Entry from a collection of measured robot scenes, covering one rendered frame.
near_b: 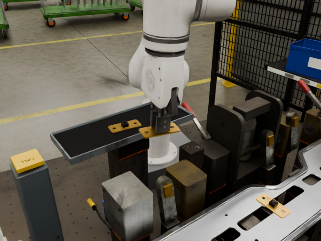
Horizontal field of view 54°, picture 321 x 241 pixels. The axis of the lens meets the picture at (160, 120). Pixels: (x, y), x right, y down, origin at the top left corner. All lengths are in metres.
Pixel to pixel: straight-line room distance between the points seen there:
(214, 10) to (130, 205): 0.41
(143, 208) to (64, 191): 0.71
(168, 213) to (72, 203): 0.60
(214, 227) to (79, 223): 0.59
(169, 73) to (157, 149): 0.77
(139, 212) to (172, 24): 0.40
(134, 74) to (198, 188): 0.51
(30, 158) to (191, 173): 0.39
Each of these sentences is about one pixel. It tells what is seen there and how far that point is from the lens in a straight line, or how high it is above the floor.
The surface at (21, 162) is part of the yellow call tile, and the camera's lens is 0.78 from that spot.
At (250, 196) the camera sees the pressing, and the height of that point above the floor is 1.00.
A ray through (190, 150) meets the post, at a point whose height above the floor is 1.10.
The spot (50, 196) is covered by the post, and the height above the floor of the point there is 1.06.
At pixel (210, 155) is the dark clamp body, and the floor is 1.08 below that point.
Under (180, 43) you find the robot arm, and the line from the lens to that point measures 0.56.
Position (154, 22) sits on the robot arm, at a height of 1.47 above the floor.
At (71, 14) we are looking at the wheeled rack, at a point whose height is 0.25.
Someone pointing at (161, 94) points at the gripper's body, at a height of 1.35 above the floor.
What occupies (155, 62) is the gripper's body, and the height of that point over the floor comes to 1.40.
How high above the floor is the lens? 1.59
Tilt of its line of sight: 29 degrees down
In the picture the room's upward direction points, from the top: straight up
